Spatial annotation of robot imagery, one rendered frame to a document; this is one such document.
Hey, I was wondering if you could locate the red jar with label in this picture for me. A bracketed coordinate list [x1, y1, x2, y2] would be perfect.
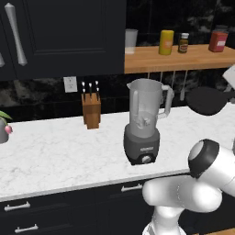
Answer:
[207, 28, 229, 53]

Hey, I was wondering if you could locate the white wall socket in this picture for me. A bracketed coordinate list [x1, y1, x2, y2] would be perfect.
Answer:
[62, 75, 79, 94]

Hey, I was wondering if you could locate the wooden knife block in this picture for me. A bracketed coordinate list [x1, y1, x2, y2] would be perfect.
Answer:
[81, 93, 102, 130]

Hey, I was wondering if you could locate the dark drawer front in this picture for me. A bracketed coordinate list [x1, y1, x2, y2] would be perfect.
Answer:
[94, 178, 160, 235]
[0, 210, 99, 235]
[0, 186, 97, 218]

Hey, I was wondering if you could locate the grey pot with plant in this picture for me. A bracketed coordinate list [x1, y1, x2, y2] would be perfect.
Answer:
[0, 110, 14, 145]

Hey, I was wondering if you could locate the white cup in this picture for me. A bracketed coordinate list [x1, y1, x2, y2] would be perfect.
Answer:
[124, 28, 140, 55]

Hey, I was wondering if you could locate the silver drawer handle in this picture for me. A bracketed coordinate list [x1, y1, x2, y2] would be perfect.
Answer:
[14, 223, 39, 234]
[120, 183, 144, 194]
[4, 200, 32, 213]

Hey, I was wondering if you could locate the wooden shelf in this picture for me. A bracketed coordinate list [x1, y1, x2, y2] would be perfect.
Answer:
[124, 43, 235, 74]

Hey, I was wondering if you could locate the dark cupboard door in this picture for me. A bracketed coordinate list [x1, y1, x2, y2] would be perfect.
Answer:
[0, 0, 128, 81]
[0, 12, 17, 82]

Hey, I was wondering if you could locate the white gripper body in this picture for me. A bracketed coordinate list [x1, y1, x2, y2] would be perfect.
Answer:
[222, 63, 235, 92]

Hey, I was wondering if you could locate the brown jar with dark cap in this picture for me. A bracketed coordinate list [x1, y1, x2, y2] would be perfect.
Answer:
[177, 32, 190, 54]

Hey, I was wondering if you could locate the grey blender with clear jar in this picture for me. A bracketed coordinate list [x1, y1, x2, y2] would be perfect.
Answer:
[123, 78, 175, 166]

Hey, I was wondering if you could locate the yellow can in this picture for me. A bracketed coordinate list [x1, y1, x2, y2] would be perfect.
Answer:
[158, 29, 175, 56]

